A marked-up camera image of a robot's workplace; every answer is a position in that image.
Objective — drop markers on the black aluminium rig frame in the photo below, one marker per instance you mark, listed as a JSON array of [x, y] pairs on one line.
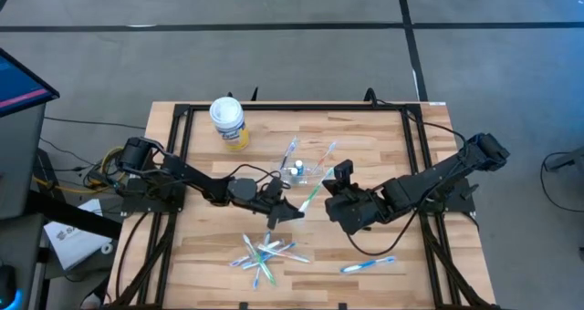
[[296, 107]]

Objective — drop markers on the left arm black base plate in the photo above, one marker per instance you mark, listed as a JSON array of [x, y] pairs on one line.
[[130, 206]]

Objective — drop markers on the black desk crossbar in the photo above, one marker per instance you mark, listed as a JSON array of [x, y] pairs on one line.
[[68, 214]]

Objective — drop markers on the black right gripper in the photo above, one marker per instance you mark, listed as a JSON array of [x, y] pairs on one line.
[[347, 205]]

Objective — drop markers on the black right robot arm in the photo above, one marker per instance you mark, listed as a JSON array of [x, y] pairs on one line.
[[433, 178]]

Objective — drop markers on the white printed booklet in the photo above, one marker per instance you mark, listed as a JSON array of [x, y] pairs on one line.
[[73, 246]]

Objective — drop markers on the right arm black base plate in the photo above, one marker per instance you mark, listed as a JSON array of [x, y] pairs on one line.
[[461, 205]]

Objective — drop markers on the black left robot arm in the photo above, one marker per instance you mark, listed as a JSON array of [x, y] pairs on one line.
[[191, 175]]

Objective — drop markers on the grey floor stand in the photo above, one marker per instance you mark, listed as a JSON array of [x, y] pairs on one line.
[[570, 160]]

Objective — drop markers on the white tape roll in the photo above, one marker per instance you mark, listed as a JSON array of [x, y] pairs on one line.
[[103, 248]]

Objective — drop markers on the orange toothbrush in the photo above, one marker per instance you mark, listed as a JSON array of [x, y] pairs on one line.
[[296, 257], [326, 154]]

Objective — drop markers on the yellow Lysol wipes canister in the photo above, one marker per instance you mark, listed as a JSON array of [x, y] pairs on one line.
[[226, 114]]

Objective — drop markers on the clear acrylic organizer box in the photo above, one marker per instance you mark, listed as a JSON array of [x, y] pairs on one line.
[[306, 178]]

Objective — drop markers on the white sticker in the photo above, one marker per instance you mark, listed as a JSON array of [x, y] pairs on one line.
[[436, 103]]

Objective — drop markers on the monitor with blue screen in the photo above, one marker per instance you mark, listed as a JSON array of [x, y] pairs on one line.
[[18, 86]]

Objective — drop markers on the blue toothbrush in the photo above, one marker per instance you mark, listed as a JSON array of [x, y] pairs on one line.
[[257, 280], [365, 265], [287, 247]]

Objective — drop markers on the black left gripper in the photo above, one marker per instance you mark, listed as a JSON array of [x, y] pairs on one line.
[[271, 205]]

